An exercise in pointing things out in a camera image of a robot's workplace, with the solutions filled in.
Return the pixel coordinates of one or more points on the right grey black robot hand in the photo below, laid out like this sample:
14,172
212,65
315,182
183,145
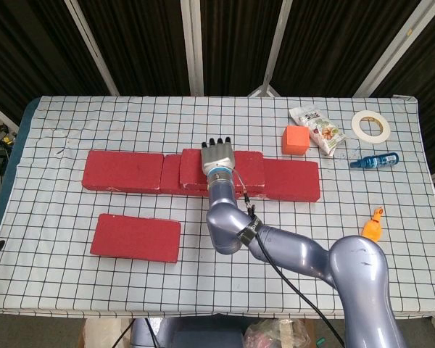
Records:
217,157

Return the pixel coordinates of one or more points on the red brick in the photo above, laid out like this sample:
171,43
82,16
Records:
134,237
192,166
170,174
123,170
293,181

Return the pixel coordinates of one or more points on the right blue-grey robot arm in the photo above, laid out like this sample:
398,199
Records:
224,232

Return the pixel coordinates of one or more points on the orange foam cube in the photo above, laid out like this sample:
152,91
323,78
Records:
295,139

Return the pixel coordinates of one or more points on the white printed snack bag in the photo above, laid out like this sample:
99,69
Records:
322,132

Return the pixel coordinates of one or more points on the dark brown curtain backdrop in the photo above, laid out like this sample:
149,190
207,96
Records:
148,43

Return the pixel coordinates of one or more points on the white tape roll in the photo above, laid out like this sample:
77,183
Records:
354,127

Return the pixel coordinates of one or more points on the blue spray bottle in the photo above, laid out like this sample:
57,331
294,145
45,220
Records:
378,159

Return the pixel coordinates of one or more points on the orange rubber chicken toy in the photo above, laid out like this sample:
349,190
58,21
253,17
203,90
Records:
371,230

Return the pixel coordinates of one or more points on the white black grid tablecloth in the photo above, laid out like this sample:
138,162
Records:
94,290

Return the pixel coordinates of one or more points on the blue-grey robot torso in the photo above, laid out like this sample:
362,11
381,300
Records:
188,337

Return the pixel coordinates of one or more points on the clear plastic bag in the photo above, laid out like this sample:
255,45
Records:
275,335

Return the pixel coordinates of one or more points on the blue table pad edge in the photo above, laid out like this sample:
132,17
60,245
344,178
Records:
24,119

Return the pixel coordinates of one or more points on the white plastic sack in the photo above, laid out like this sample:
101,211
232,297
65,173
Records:
105,333

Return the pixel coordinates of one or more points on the white screen frame post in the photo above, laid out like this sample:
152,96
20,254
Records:
276,43
95,54
186,47
393,50

